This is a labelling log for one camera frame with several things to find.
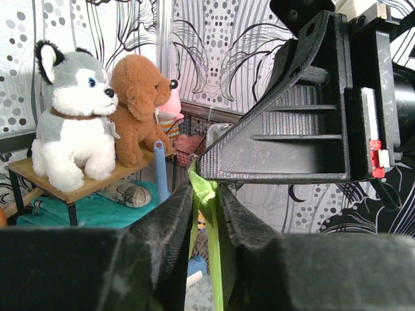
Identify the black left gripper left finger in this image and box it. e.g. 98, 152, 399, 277
1, 181, 193, 310

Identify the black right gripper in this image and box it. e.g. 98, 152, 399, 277
198, 1, 414, 181

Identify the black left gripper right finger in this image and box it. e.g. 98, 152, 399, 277
217, 186, 414, 310

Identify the green plastic trash bag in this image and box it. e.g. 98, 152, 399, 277
188, 158, 224, 311

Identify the teal folded towel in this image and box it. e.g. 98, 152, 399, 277
16, 180, 159, 228

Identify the silver pouch in basket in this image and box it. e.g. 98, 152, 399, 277
206, 123, 233, 148

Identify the pink plush toy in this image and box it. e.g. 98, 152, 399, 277
156, 80, 184, 133

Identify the white husky plush dog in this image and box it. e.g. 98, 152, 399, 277
32, 40, 119, 192

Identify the small wooden shelf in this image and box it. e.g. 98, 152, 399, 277
8, 148, 178, 227

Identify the brown plush dog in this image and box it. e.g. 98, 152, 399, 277
110, 54, 173, 167

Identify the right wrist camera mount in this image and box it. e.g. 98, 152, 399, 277
270, 0, 347, 37

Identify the black wire basket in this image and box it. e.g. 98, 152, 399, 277
167, 100, 247, 169

